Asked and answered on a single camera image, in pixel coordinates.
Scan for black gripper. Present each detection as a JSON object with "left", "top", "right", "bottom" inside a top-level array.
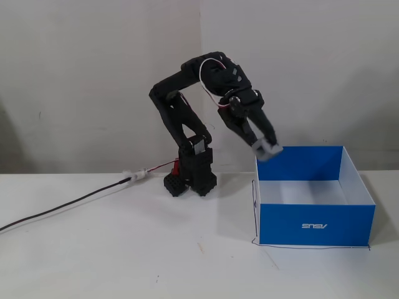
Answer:
[{"left": 217, "top": 87, "right": 279, "bottom": 151}]

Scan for gray block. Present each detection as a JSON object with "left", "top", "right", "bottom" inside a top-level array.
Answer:
[{"left": 251, "top": 138, "right": 284, "bottom": 163}]

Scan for blue and white cardboard box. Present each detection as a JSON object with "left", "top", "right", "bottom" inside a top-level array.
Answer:
[{"left": 251, "top": 145, "right": 377, "bottom": 247}]

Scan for white servo wire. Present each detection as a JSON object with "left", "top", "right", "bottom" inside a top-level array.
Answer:
[{"left": 199, "top": 57, "right": 234, "bottom": 109}]

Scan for red and white lead wires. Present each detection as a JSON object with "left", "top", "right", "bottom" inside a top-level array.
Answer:
[{"left": 145, "top": 159, "right": 179, "bottom": 174}]

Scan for white cable connector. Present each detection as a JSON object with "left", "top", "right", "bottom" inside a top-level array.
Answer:
[{"left": 122, "top": 167, "right": 151, "bottom": 182}]

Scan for black power cable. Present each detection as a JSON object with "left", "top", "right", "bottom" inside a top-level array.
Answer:
[{"left": 0, "top": 178, "right": 132, "bottom": 233}]

